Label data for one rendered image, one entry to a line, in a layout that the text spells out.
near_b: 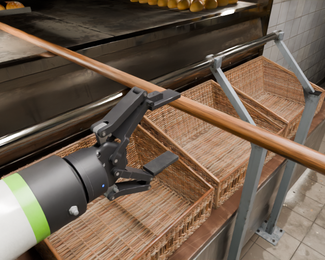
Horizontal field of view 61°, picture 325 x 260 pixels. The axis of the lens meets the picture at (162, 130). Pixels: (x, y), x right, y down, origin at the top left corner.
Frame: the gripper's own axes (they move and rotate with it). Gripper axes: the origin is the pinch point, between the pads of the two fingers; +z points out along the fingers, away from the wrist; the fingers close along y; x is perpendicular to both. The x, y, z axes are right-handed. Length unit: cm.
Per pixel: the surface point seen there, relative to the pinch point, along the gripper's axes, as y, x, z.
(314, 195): 118, 8, 145
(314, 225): 118, 17, 118
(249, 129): -1.6, 12.0, 7.3
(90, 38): 0, -68, 27
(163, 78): 1.4, -20.5, 19.3
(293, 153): -0.9, 20.0, 6.9
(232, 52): 1, -20, 54
